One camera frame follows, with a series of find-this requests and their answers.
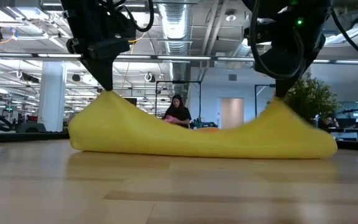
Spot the pale pink door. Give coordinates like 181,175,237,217
219,97,245,129

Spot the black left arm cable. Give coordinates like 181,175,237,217
98,0,155,33

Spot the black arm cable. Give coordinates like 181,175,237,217
331,9,358,68
98,0,155,33

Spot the yellow microfiber towel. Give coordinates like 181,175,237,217
68,90,338,160

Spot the white building column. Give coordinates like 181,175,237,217
38,61,67,132

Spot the lit desk monitor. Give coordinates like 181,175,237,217
337,101,358,121

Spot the long ceiling light bar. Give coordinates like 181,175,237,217
0,52,358,65

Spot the black office desk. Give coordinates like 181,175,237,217
317,127,358,141

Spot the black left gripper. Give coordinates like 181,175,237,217
61,0,136,92

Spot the orange microfiber towel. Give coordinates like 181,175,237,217
197,126,220,134

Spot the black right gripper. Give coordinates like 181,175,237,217
242,0,334,99

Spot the straight silver ventilation duct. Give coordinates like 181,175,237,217
158,2,194,94

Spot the person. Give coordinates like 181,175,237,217
162,94,193,129
320,113,338,130

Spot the green potted plant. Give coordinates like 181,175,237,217
283,72,342,125

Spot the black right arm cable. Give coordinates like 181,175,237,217
331,9,358,68

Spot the grey machine base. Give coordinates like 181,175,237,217
16,122,47,134

